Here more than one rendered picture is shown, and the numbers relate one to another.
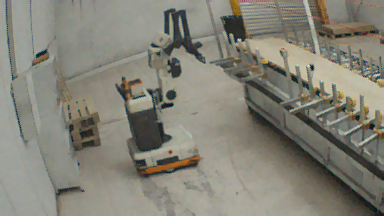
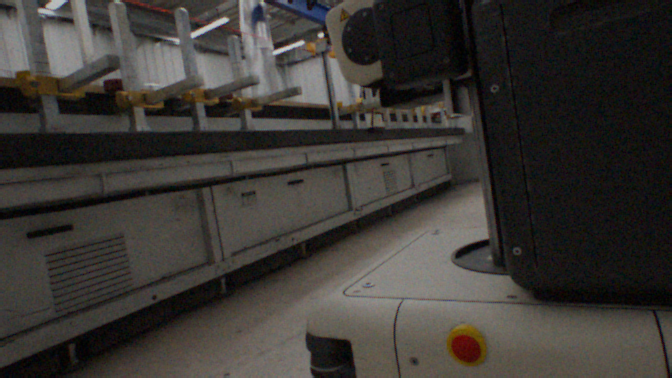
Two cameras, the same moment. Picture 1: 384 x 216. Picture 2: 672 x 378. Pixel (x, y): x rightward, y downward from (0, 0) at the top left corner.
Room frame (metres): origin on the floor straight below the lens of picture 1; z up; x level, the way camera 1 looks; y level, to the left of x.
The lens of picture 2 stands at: (5.58, 0.66, 0.50)
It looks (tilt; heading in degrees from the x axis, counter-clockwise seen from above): 3 degrees down; 224
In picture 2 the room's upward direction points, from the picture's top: 9 degrees counter-clockwise
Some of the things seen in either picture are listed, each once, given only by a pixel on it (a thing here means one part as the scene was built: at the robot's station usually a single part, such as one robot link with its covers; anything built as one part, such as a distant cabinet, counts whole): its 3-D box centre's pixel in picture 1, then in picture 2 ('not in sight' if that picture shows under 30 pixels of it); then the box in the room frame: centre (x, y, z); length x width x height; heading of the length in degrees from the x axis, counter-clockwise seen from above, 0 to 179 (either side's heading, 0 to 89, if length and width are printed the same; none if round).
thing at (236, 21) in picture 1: (234, 28); not in sight; (10.50, -1.29, 0.36); 0.59 x 0.58 x 0.73; 12
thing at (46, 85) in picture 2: not in sight; (53, 88); (5.30, -0.60, 0.83); 0.14 x 0.06 x 0.05; 12
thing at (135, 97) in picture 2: not in sight; (140, 100); (5.05, -0.65, 0.81); 0.14 x 0.06 x 0.05; 12
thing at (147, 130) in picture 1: (142, 113); (563, 76); (4.80, 0.49, 0.59); 0.55 x 0.34 x 0.83; 12
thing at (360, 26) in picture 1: (349, 27); not in sight; (10.74, -5.33, 0.23); 2.41 x 0.77 x 0.17; 104
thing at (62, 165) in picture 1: (50, 122); not in sight; (4.58, 1.71, 0.78); 0.90 x 0.45 x 1.55; 12
